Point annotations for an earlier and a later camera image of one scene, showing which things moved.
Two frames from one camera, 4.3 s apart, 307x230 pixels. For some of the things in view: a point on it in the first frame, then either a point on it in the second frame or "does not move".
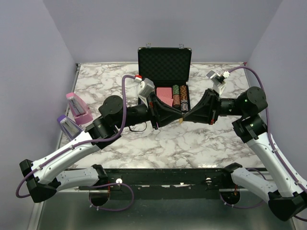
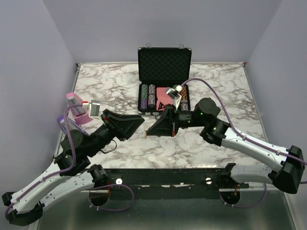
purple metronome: [71, 129] does not move
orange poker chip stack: [183, 92] does not move
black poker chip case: [170, 69] does not move
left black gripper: [170, 114] → [123, 126]
